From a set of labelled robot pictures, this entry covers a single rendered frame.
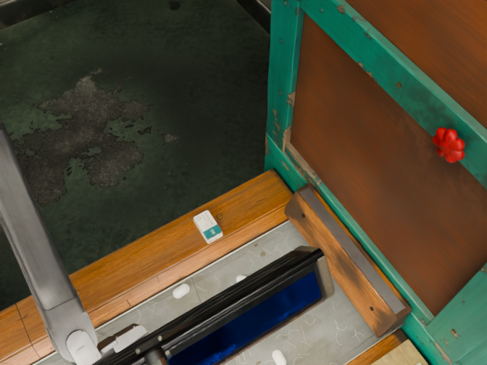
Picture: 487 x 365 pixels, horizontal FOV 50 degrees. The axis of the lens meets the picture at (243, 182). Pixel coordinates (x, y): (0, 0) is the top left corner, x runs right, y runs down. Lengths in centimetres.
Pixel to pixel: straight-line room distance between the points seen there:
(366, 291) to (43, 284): 53
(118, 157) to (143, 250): 112
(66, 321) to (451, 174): 57
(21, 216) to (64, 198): 128
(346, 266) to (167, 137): 136
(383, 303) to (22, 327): 65
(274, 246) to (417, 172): 43
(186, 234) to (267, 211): 17
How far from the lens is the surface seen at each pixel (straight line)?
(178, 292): 103
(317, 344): 102
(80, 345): 84
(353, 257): 96
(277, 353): 99
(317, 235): 100
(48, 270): 84
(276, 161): 113
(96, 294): 105
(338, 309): 104
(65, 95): 244
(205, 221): 106
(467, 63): 60
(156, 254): 106
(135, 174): 210
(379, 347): 101
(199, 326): 63
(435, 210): 76
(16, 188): 84
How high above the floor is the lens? 172
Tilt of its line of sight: 58 degrees down
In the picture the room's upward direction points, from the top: 1 degrees counter-clockwise
